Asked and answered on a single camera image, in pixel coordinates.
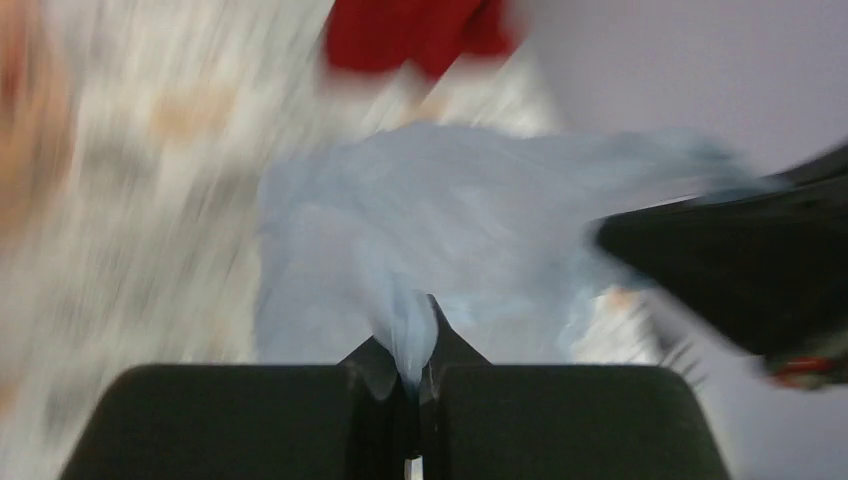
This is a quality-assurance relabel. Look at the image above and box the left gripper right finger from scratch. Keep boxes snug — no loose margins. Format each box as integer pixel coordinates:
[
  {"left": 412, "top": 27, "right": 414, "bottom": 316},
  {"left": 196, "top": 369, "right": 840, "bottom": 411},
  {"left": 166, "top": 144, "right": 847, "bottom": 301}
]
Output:
[{"left": 419, "top": 310, "right": 729, "bottom": 480}]

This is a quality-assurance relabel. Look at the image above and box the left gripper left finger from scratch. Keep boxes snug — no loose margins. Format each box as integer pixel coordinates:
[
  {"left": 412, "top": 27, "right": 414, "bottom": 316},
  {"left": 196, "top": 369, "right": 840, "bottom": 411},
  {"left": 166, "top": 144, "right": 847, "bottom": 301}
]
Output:
[{"left": 62, "top": 339, "right": 405, "bottom": 480}]

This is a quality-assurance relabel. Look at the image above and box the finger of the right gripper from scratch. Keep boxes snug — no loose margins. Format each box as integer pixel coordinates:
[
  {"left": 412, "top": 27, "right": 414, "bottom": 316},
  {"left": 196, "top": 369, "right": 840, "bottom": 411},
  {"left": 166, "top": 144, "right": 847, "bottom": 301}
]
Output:
[{"left": 595, "top": 146, "right": 847, "bottom": 390}]

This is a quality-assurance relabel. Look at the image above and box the light blue trash bag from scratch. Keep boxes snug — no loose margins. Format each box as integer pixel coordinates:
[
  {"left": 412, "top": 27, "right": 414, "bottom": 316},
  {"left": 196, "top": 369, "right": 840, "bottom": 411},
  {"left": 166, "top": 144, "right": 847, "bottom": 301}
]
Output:
[{"left": 255, "top": 124, "right": 778, "bottom": 380}]

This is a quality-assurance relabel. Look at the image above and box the orange plastic trash bin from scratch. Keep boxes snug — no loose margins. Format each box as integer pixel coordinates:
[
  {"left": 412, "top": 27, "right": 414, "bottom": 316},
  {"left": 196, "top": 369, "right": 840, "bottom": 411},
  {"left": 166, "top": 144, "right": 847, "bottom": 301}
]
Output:
[{"left": 1, "top": 1, "right": 76, "bottom": 237}]

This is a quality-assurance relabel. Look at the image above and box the floral patterned table mat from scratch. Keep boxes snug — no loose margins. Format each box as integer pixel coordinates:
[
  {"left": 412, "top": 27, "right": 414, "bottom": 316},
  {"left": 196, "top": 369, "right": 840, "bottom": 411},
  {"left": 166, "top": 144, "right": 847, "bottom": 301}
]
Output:
[{"left": 1, "top": 1, "right": 564, "bottom": 479}]

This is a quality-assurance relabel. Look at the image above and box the red crumpled cloth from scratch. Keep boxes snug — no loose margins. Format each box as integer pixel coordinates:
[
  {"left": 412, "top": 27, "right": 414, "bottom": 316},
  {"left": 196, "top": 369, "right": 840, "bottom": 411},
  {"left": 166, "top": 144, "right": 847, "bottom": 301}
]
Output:
[{"left": 323, "top": 0, "right": 520, "bottom": 82}]

